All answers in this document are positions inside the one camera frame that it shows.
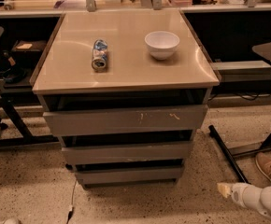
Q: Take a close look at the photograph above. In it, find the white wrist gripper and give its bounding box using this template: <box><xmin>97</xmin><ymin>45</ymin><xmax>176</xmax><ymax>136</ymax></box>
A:
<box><xmin>217</xmin><ymin>183</ymin><xmax>256</xmax><ymax>208</ymax></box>

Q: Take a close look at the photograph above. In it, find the grey bottom drawer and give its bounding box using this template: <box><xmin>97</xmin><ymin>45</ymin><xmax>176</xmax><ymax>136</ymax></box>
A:
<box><xmin>75</xmin><ymin>159</ymin><xmax>184</xmax><ymax>186</ymax></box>

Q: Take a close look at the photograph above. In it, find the grey drawer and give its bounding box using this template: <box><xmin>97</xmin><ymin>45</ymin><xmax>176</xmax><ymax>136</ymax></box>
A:
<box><xmin>75</xmin><ymin>159</ymin><xmax>184</xmax><ymax>186</ymax></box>
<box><xmin>44</xmin><ymin>104</ymin><xmax>207</xmax><ymax>136</ymax></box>
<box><xmin>62</xmin><ymin>130</ymin><xmax>193</xmax><ymax>165</ymax></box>

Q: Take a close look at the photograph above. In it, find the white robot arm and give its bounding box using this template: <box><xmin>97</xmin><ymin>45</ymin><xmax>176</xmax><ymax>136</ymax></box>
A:
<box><xmin>217</xmin><ymin>183</ymin><xmax>271</xmax><ymax>220</ymax></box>

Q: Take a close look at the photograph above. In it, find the grey middle drawer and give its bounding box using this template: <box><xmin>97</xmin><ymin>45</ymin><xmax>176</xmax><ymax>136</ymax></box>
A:
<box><xmin>62</xmin><ymin>130</ymin><xmax>193</xmax><ymax>165</ymax></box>

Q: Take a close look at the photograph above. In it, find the grey top drawer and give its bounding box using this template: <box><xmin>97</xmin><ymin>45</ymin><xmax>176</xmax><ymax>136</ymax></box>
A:
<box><xmin>44</xmin><ymin>104</ymin><xmax>207</xmax><ymax>136</ymax></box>

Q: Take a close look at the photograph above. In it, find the grey drawer cabinet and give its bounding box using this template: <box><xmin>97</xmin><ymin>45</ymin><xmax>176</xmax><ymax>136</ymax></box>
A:
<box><xmin>29</xmin><ymin>8</ymin><xmax>222</xmax><ymax>189</ymax></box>

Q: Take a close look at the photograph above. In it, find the tan sneaker shoe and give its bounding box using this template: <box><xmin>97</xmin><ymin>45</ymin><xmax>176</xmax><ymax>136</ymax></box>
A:
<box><xmin>254</xmin><ymin>152</ymin><xmax>271</xmax><ymax>186</ymax></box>

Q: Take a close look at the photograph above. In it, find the white ceramic bowl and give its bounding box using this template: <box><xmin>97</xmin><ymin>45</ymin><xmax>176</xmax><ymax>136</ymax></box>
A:
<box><xmin>145</xmin><ymin>31</ymin><xmax>179</xmax><ymax>60</ymax></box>

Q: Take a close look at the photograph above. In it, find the crushed blue soda can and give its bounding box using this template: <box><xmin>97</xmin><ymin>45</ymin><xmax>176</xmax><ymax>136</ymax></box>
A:
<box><xmin>92</xmin><ymin>39</ymin><xmax>107</xmax><ymax>72</ymax></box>

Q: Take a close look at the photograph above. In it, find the black table leg frame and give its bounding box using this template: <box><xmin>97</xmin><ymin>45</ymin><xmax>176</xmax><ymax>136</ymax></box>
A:
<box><xmin>208</xmin><ymin>125</ymin><xmax>271</xmax><ymax>183</ymax></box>

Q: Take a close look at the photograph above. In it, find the white power cable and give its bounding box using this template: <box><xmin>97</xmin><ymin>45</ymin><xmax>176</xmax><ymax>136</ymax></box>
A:
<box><xmin>65</xmin><ymin>179</ymin><xmax>78</xmax><ymax>224</ymax></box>

